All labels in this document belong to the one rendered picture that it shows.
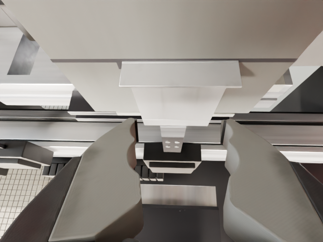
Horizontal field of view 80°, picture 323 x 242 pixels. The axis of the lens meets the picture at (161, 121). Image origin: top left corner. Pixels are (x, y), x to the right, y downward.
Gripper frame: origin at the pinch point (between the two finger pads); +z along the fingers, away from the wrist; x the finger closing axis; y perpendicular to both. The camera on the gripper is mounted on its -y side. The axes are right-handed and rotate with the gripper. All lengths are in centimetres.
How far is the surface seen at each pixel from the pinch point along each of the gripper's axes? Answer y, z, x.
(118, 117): 5.5, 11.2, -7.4
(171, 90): 0.0, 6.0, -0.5
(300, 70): 36, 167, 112
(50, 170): 35, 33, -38
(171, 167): 21.2, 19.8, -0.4
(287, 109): 23, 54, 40
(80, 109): 3.8, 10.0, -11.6
